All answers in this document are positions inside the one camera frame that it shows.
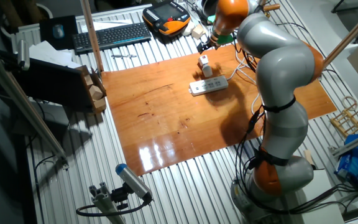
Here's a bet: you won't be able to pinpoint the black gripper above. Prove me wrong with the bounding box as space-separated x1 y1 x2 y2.
196 32 219 54

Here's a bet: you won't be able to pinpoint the white bulb holder with bulb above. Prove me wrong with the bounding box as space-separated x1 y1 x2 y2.
197 54 214 78

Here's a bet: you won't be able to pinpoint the light wooden cube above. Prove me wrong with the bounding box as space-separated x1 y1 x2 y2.
191 24 205 40

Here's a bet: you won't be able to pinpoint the white rounded object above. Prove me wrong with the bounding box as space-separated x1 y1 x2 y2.
181 21 196 37

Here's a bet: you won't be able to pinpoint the white power strip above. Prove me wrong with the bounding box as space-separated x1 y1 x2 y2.
188 75 229 97

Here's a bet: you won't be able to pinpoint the orange black teach pendant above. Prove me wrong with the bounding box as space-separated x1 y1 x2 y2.
142 0 191 36

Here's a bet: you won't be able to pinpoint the brown wooden board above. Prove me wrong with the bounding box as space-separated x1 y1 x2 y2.
100 43 337 177

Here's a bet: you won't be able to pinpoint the black keyboard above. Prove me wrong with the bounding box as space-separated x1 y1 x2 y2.
71 21 152 55

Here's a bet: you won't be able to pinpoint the white paper sheet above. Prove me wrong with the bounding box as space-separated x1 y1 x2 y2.
81 18 134 34

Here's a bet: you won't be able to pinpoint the grey computer mouse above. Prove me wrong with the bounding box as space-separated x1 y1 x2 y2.
52 24 65 39

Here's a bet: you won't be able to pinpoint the small wooden stick piece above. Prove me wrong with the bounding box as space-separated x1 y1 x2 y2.
303 149 316 166

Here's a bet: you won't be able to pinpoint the white paper stack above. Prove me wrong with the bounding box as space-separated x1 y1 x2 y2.
29 40 82 69

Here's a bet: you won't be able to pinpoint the black mouse pad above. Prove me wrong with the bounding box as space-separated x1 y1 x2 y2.
39 14 79 50

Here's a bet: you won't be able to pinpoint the black tilted panel box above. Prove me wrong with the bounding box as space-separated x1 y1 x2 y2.
0 49 108 114

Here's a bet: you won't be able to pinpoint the wooden peg rack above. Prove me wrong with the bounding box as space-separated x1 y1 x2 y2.
330 95 358 138

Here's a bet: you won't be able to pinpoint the aluminium profile bar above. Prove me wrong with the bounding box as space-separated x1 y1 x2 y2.
328 127 358 158

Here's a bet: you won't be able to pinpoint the white base box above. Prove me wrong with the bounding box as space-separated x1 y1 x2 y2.
286 169 344 224

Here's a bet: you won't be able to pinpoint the grey power strip cable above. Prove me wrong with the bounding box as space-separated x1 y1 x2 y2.
227 46 260 116

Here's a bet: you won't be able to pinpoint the thin black cables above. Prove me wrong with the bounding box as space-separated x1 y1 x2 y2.
183 0 204 26

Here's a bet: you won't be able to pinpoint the wooden handled tool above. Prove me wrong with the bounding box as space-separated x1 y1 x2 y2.
261 2 282 12

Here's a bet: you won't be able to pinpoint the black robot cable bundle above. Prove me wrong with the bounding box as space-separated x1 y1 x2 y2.
233 18 358 215

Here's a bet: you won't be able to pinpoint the silver camera with blue end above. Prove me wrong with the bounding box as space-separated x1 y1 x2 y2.
115 163 154 202

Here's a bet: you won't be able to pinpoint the black camera clamp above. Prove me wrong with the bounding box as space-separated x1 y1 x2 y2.
110 183 130 211

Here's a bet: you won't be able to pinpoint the silver depth camera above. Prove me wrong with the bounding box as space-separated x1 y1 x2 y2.
16 39 30 71

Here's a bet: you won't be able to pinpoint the short aluminium profile post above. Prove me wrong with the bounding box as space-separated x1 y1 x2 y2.
88 182 127 224

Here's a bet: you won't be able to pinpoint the long aluminium frame bar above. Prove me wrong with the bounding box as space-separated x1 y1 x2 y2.
0 43 70 170

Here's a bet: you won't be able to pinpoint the black camera cable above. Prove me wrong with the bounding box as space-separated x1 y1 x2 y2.
75 198 152 218

